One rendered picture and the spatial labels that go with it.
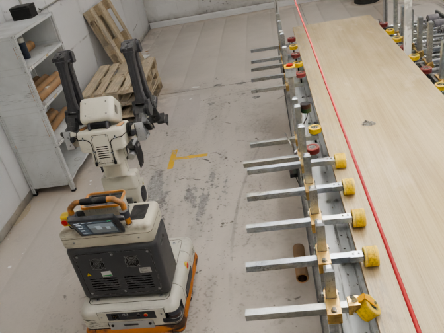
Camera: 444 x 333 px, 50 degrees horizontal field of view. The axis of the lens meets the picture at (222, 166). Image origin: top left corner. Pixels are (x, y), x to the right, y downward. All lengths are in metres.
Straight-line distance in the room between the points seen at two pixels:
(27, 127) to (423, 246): 3.61
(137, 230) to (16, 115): 2.36
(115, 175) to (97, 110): 0.41
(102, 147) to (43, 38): 2.67
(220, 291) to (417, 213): 1.51
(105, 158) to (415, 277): 1.76
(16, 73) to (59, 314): 2.10
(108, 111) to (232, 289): 1.42
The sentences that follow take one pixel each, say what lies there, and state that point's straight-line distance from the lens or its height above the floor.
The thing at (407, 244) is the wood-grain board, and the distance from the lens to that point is 2.10.
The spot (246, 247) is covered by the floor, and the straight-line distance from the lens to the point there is 3.54.
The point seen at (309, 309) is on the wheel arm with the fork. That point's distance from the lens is 1.77.
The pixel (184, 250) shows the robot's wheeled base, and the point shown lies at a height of 0.28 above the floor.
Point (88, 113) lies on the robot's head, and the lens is 2.80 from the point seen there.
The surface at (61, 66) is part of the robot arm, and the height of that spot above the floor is 1.56.
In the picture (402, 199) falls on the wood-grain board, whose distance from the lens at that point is 2.36.
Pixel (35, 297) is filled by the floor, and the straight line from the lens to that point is 3.80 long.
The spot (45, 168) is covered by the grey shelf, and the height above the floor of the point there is 0.30.
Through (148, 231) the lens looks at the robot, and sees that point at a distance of 2.62.
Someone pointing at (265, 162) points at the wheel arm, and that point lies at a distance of 2.82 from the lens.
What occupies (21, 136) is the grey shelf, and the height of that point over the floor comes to 0.66.
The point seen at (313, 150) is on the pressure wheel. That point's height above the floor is 0.90.
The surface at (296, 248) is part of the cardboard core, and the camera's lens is 3.35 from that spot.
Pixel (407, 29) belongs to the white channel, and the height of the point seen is 1.09.
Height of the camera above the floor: 2.27
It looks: 30 degrees down
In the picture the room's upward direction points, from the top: 12 degrees counter-clockwise
